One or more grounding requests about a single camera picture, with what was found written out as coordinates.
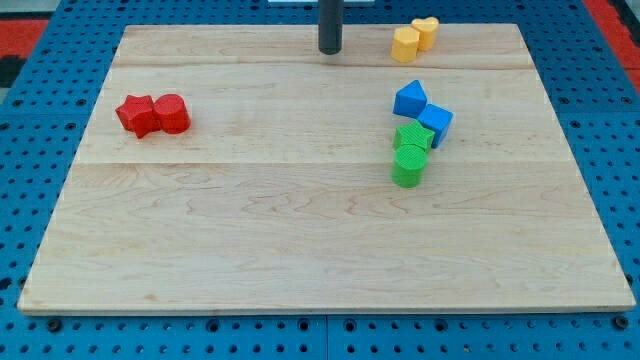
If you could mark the black cylindrical robot arm tip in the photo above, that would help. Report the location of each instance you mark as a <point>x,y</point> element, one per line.
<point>330,23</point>

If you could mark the green star block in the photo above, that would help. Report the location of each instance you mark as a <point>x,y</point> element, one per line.
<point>413,134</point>

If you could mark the red star block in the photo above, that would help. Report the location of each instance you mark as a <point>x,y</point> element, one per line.
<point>136,115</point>

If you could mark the light wooden board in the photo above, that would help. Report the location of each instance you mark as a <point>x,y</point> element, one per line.
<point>279,199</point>

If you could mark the green cylinder block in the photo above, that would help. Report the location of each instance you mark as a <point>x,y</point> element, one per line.
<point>408,166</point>

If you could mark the blue triangle block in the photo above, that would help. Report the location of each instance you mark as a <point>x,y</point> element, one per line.
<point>410,100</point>

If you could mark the blue cube block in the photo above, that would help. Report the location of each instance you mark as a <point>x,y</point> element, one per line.
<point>438,120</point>

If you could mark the yellow hexagon block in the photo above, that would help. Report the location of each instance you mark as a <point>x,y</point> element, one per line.
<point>405,44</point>

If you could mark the red cylinder block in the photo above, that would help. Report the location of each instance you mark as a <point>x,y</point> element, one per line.
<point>172,114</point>

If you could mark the yellow heart block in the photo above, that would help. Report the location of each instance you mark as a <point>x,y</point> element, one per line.
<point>428,30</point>

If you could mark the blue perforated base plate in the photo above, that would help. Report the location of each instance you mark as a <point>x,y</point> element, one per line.
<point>47,108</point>

